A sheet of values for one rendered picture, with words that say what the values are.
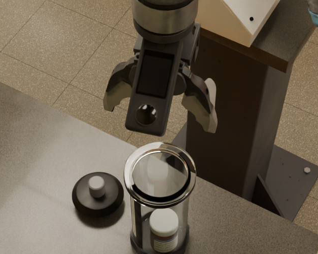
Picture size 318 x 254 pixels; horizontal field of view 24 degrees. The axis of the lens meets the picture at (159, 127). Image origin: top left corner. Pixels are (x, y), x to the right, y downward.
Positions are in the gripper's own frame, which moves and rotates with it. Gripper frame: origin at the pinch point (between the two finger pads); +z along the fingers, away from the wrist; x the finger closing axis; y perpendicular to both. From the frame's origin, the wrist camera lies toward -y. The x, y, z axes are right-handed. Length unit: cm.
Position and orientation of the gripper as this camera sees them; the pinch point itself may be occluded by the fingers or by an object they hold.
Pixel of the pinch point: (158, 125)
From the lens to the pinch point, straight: 99.2
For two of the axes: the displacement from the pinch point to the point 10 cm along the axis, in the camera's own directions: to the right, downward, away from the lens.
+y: 2.5, -8.0, 5.4
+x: -9.7, -2.1, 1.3
